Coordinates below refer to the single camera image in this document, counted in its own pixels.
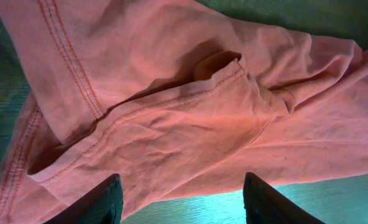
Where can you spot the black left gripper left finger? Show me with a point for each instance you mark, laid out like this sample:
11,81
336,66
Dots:
101,205

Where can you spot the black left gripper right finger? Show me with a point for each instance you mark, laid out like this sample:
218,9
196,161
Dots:
265,205

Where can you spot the orange soccer t-shirt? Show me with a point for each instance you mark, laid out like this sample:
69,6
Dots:
178,99

